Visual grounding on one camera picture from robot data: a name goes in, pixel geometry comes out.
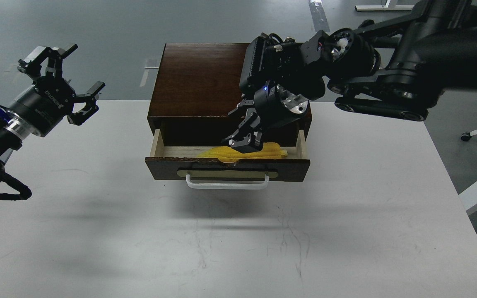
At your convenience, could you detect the dark wooden drawer cabinet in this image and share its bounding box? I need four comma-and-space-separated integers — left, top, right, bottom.
147, 43, 313, 147

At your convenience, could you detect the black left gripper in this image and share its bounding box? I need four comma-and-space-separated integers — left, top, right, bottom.
8, 43, 106, 137

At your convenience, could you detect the dark wooden drawer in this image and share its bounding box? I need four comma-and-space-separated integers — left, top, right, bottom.
145, 130, 311, 182

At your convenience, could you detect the yellow corn cob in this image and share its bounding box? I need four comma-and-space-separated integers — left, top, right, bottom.
196, 142, 288, 163

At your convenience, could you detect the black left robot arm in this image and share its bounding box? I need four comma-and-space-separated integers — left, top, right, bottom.
0, 44, 105, 201

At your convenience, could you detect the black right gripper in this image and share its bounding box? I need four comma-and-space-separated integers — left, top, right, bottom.
222, 84, 310, 154

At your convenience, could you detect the white drawer handle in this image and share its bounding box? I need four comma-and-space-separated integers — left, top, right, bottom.
185, 173, 270, 190

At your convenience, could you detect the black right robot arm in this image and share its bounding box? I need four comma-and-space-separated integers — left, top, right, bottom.
223, 0, 477, 153

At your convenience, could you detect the white desk base foot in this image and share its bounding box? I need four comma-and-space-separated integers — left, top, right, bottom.
354, 0, 414, 12

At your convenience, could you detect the grey floor tape strip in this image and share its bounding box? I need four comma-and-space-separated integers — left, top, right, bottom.
307, 0, 331, 33

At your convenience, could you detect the white floor tape mark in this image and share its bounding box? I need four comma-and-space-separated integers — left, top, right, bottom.
139, 58, 159, 87

